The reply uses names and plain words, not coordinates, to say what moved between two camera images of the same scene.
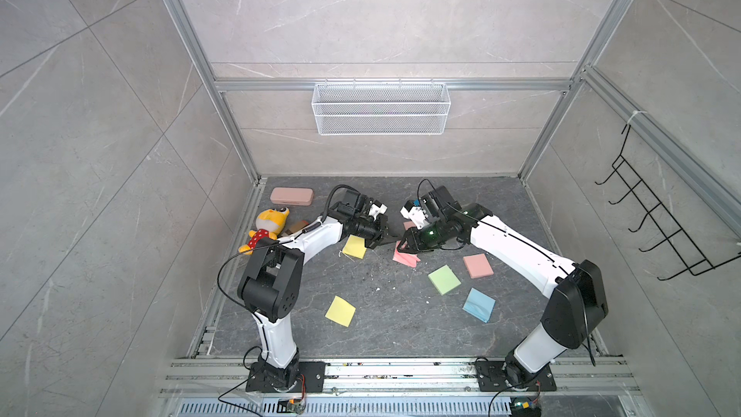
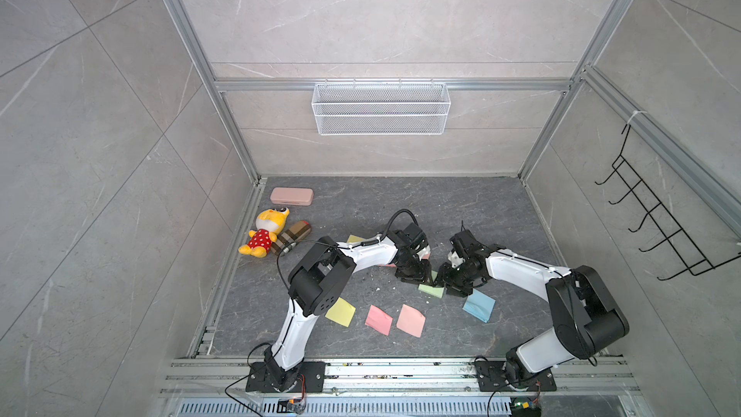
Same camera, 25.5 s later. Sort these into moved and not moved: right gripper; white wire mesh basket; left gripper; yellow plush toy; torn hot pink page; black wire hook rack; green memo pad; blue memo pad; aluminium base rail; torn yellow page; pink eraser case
Moved: right gripper; green memo pad; left gripper; torn hot pink page
Not moved: white wire mesh basket; pink eraser case; aluminium base rail; black wire hook rack; yellow plush toy; blue memo pad; torn yellow page
